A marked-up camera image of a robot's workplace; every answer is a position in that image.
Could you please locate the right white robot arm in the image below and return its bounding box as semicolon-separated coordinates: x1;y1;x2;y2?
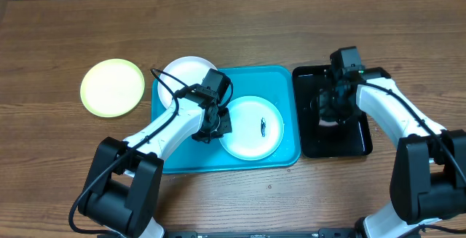
317;68;465;237

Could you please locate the teal plastic serving tray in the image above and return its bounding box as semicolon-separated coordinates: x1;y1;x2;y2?
163;66;301;174

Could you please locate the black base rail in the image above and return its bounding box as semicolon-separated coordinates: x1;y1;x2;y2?
163;228;364;238

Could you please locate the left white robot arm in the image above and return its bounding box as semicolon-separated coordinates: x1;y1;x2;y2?
68;82;233;237

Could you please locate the green scouring sponge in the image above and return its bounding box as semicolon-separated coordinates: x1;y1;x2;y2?
318;119;339;127

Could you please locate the light blue round plate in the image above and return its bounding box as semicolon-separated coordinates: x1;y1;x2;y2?
220;96;284;161

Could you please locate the white round plate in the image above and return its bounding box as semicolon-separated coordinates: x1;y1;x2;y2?
157;56;217;109

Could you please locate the black rectangular water tray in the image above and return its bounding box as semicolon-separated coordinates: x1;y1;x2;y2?
292;66;373;159

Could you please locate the yellow-green rimmed plate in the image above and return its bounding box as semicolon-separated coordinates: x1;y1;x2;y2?
80;58;145;118

